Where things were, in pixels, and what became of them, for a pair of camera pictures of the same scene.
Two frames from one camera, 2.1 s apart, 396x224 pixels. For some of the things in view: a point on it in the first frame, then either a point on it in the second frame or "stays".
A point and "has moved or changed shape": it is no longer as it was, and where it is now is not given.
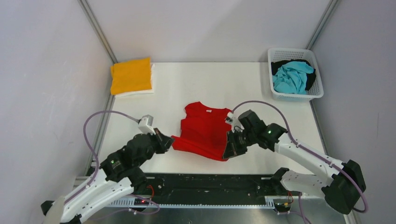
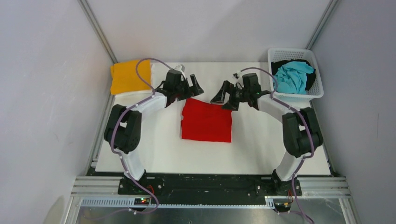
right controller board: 283,207 stays
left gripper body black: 152,150 → 182,91
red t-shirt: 204,130 has moved or changed shape
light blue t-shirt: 291,78 stays
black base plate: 208,188 stays
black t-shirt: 310,76 stays
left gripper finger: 163,142 → 196,88
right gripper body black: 249,136 → 241,95
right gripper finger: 236,144 → 219,97
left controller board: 141,202 stays
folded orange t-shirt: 131,75 stays
